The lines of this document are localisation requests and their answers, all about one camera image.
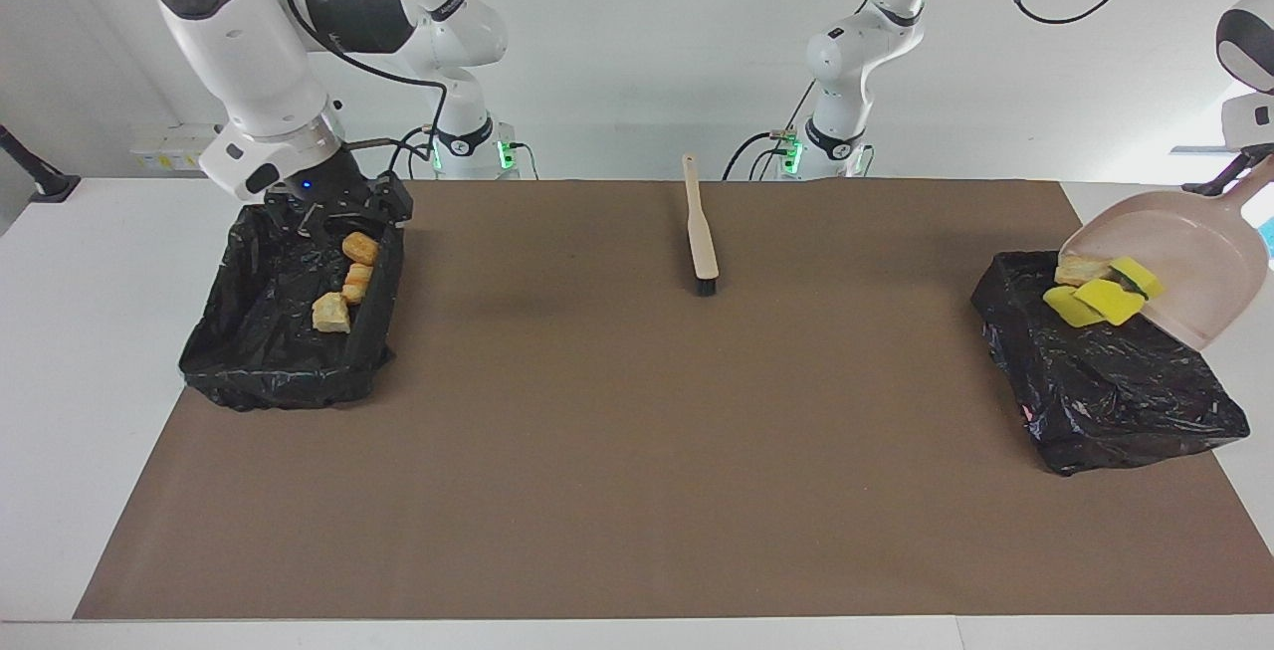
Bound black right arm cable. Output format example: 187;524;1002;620
284;0;449;178

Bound notched yellow sponge piece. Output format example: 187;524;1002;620
1073;278;1148;326

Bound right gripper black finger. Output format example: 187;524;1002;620
267;194;324;238
373;175;415;226

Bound white wall socket boxes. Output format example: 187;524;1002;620
129;122;228;173

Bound beige plastic dustpan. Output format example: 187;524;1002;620
1058;156;1274;352

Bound black stand leg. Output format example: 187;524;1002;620
0;122;81;205
1182;137;1274;211

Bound brown table mat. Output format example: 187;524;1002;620
73;179;1274;621

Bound striped croissant bread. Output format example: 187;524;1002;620
1054;255;1114;289

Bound small yellow sponge piece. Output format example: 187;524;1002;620
1042;285;1106;328

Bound black base cable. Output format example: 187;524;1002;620
724;129;802;180
386;125;441;179

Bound box wrapped in black bag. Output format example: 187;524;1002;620
970;250;1251;477

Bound open bin with black bag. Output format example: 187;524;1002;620
178;198;405;412

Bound green and yellow sponge piece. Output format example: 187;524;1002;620
1109;256;1165;301

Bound beige hand brush black bristles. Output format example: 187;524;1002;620
681;153;721;297

